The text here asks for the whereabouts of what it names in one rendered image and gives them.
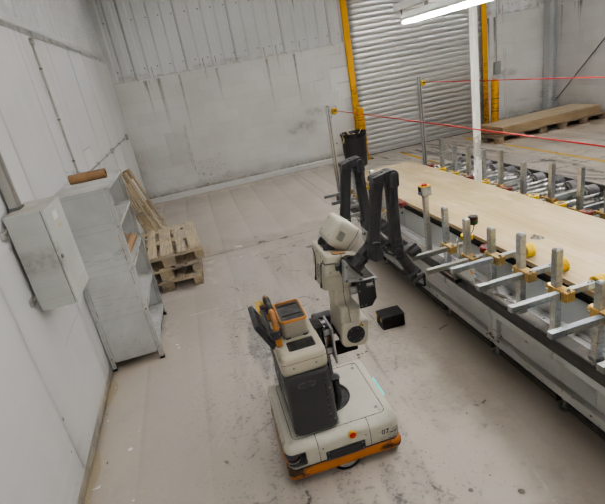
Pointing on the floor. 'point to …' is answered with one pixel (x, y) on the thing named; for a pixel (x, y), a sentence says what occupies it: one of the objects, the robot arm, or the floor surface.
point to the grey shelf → (114, 267)
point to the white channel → (471, 76)
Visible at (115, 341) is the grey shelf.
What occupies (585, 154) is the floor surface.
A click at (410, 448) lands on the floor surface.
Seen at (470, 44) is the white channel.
